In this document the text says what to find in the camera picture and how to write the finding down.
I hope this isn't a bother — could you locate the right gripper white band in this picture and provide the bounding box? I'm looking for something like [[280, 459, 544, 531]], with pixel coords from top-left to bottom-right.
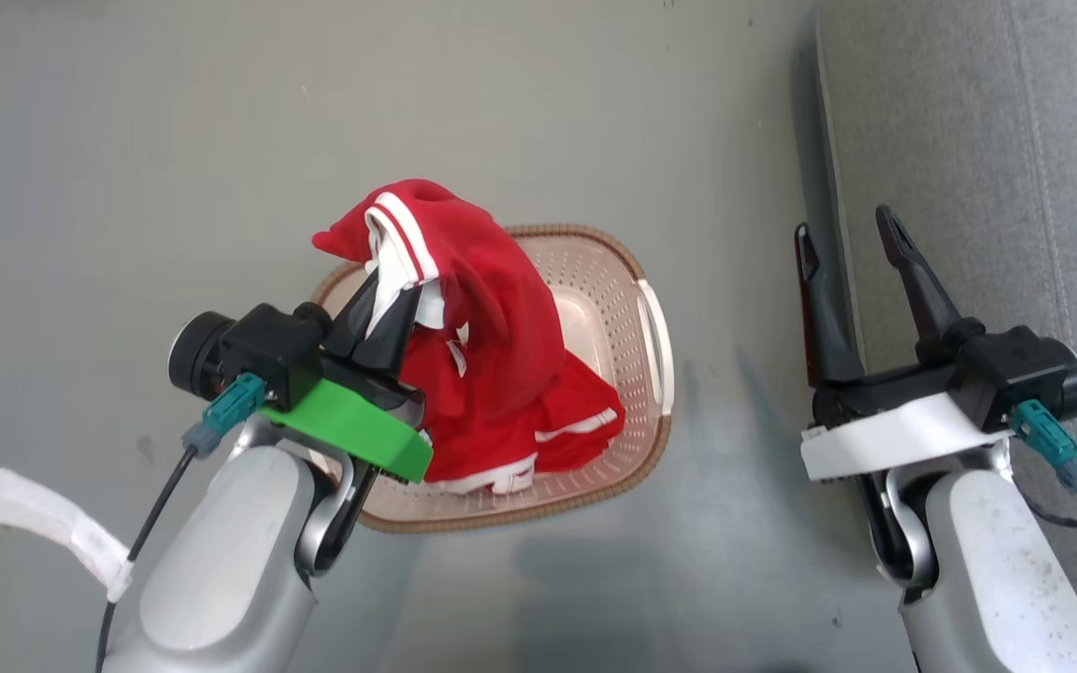
[[795, 206, 1014, 482]]

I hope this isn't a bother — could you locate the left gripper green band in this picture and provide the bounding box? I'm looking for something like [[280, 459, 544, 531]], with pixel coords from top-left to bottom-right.
[[261, 271, 434, 483]]

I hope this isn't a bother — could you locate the red and white garment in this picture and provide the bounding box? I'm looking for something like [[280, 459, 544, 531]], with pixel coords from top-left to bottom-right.
[[312, 179, 626, 494]]

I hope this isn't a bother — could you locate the cream basket with brown rim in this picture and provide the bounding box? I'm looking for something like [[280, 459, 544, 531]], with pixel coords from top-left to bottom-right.
[[312, 224, 676, 535]]

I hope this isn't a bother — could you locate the grey fabric sofa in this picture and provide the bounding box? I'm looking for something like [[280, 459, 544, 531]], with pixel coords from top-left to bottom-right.
[[814, 0, 1077, 673]]

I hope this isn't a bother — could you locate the left teal-plug black cable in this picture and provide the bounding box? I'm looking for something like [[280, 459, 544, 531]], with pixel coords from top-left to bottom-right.
[[94, 374, 266, 673]]

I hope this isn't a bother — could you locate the teal-plug black cable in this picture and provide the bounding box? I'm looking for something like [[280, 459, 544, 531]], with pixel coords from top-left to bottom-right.
[[1009, 400, 1077, 554], [94, 374, 266, 673]]

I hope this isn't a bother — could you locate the right teal-plug black cable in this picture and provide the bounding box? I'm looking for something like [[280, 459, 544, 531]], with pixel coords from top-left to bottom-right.
[[1009, 400, 1077, 554]]

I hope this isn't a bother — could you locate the white fabric strap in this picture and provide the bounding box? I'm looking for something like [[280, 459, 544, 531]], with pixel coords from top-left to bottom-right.
[[0, 467, 133, 604]]

